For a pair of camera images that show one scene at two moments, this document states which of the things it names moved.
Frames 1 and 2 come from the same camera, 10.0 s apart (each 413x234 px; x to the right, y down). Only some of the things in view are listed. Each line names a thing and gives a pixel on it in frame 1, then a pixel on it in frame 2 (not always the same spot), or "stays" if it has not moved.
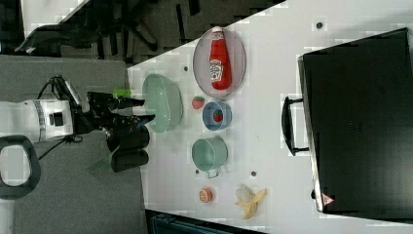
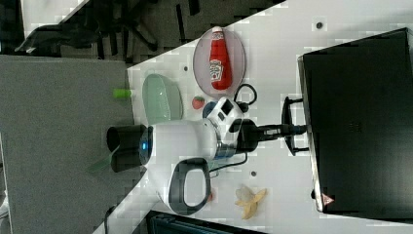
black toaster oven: [357, 100] stays
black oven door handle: [286, 125] stays
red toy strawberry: [198, 101] stays
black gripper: [118, 130] -> [248, 135]
